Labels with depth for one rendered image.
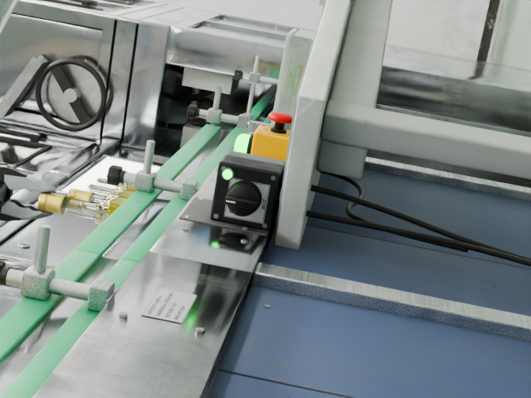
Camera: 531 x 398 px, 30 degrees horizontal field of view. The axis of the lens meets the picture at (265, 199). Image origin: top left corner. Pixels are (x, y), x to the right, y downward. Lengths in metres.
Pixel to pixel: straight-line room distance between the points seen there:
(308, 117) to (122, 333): 0.40
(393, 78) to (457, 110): 0.20
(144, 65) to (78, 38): 0.21
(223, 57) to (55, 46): 0.50
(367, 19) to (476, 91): 1.37
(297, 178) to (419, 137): 0.16
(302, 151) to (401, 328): 0.26
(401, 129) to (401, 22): 4.35
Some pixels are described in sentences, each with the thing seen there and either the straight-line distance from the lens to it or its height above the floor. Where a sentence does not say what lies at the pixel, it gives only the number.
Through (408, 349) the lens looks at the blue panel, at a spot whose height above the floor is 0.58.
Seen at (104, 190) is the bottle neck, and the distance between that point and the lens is 1.89.
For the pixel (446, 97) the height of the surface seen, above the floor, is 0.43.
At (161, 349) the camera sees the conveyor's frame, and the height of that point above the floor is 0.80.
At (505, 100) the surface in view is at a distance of 2.86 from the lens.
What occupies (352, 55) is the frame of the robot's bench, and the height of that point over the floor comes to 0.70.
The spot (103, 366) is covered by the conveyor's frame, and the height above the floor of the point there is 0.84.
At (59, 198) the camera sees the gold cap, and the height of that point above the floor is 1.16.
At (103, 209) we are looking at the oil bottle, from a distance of 1.75.
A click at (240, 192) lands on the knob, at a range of 1.24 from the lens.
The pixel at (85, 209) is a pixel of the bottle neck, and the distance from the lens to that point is 1.78.
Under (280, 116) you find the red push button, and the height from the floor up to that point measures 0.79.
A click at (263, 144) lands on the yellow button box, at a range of 1.54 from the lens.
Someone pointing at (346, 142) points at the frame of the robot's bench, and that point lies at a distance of 1.24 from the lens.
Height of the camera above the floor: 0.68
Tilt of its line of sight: 4 degrees up
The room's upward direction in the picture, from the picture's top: 79 degrees counter-clockwise
